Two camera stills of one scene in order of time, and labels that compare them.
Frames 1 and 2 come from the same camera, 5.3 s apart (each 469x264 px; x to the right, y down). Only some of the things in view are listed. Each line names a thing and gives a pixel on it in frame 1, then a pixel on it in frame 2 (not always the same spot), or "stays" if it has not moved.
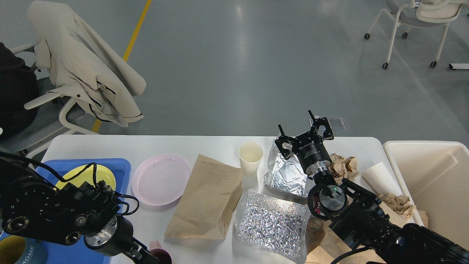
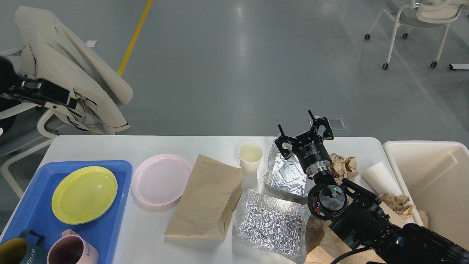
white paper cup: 379,179 stays
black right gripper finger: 288,146 stays
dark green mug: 12,249 → 36,253
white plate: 161,179 stays
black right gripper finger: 328,135 stays
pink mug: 163,256 → 71,248
